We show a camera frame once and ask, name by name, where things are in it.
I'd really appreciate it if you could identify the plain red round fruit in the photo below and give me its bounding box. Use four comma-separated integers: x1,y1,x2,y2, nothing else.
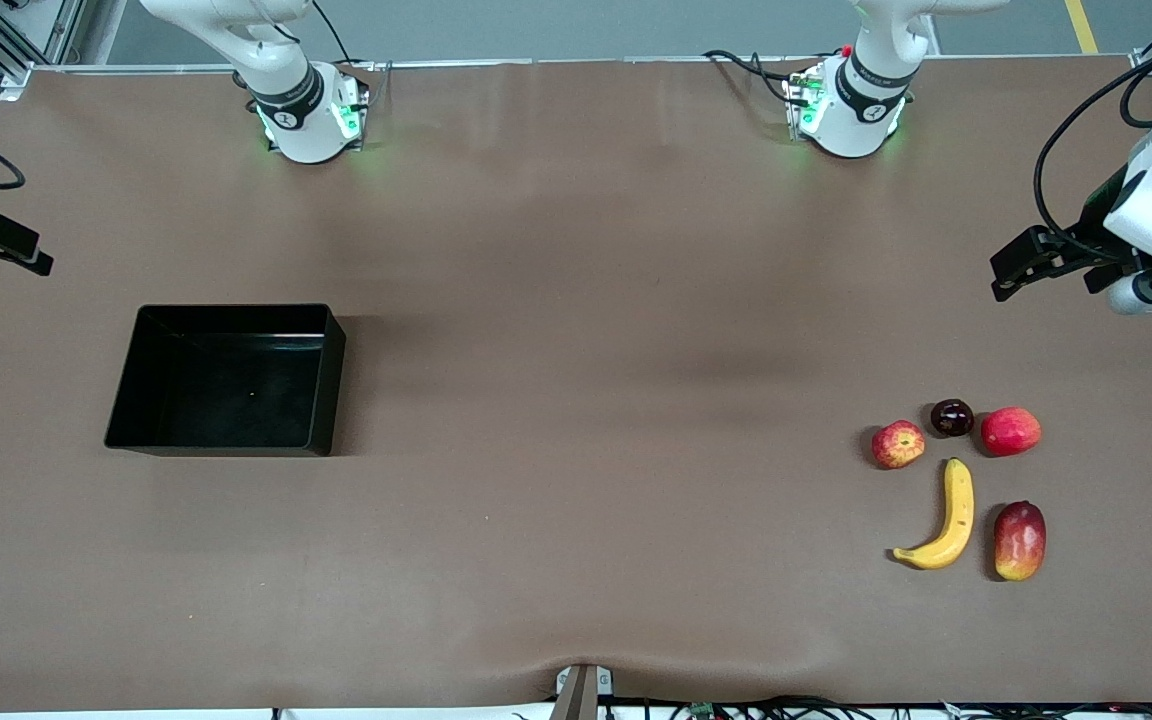
981,406,1043,458

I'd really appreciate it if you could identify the yellow banana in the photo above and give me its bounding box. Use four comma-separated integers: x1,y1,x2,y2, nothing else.
892,457,976,571

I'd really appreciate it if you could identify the dark purple plum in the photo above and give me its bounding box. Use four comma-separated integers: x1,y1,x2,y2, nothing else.
929,398,975,438

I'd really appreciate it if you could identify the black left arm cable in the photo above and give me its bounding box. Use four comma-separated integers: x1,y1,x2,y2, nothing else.
1033,38,1152,246

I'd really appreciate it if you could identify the large table cover mat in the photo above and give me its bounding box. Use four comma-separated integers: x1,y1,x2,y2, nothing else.
0,55,1152,713

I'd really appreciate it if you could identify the red yellow mango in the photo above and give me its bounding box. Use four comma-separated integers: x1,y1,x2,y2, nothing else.
993,500,1048,582

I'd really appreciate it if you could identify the grey metal camera bracket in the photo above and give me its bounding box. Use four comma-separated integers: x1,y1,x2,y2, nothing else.
554,664,614,720

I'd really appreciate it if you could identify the black left base cable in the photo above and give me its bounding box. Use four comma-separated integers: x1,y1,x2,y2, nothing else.
703,48,799,106

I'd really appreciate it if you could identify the black plastic box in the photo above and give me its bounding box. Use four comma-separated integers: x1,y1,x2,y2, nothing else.
104,304,347,458

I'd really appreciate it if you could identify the black right base cable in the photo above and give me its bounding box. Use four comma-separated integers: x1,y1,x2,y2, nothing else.
311,0,377,71

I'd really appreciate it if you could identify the red yellow striped apple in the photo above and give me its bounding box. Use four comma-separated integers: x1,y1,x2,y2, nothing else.
872,420,927,470

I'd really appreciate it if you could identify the black base cable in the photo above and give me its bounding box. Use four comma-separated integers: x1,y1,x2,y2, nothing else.
703,48,799,106
311,0,377,71

